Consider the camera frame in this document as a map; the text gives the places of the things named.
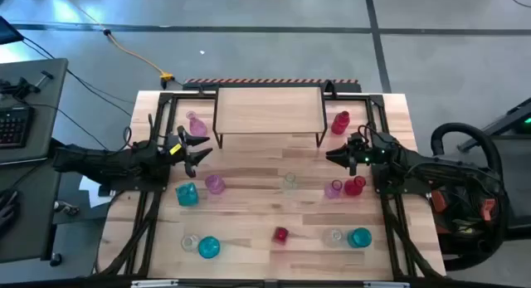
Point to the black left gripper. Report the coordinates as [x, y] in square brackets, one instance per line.
[166, 159]

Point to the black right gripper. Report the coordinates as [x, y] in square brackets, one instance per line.
[365, 156]

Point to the purple glass cone vase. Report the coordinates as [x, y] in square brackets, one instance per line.
[197, 127]

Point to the red glass bottle vase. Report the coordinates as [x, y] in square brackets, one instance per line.
[339, 124]

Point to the purple ribbed jar vase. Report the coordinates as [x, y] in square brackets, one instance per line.
[215, 184]

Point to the teal textured square vase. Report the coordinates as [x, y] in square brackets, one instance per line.
[186, 194]

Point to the clear glass cone vase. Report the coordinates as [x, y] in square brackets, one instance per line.
[290, 182]

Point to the clear round glass vase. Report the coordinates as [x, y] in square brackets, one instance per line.
[333, 237]

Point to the wooden shelf with black frame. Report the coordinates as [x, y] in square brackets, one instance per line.
[269, 109]

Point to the teal glass bottle vase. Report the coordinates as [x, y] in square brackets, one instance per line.
[359, 237]

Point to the small clear glass vase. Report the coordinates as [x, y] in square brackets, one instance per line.
[189, 243]

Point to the red flared square vase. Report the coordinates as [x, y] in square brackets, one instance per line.
[280, 235]

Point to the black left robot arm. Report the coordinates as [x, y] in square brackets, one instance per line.
[103, 161]

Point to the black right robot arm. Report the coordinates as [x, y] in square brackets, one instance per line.
[415, 159]

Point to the yellow tape label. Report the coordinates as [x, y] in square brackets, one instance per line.
[175, 149]

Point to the red bulbous glass vase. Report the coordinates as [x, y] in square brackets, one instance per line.
[352, 188]

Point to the purple bulbous glass vase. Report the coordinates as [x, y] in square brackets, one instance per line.
[332, 191]

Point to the black mat with hazard stripe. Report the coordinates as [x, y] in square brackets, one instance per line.
[269, 81]

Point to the teal round glass vase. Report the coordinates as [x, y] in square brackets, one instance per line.
[208, 247]

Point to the white paper sheet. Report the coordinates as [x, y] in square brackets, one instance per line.
[93, 196]

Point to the black and orange machine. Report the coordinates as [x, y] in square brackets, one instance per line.
[464, 213]

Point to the small dark bottle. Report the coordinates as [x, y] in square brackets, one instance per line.
[66, 208]

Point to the grey desk panel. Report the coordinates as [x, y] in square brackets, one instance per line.
[29, 238]
[45, 126]

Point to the black equipment with green light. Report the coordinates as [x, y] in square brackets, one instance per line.
[514, 115]

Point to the black caster wheel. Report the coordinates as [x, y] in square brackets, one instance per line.
[55, 259]

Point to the black keyboard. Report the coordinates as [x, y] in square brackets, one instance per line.
[14, 128]

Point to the black computer mouse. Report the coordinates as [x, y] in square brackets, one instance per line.
[6, 209]

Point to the black monitor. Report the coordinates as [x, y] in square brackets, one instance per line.
[8, 32]

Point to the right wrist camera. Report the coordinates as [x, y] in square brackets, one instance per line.
[357, 142]

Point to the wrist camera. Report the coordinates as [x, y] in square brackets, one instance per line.
[357, 142]
[169, 147]

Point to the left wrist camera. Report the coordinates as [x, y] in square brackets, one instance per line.
[169, 147]

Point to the black aluminium table frame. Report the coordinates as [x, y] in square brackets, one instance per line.
[352, 98]

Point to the silver edge bracket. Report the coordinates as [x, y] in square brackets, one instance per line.
[153, 284]
[386, 284]

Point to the black clamp mount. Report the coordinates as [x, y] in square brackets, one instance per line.
[18, 89]

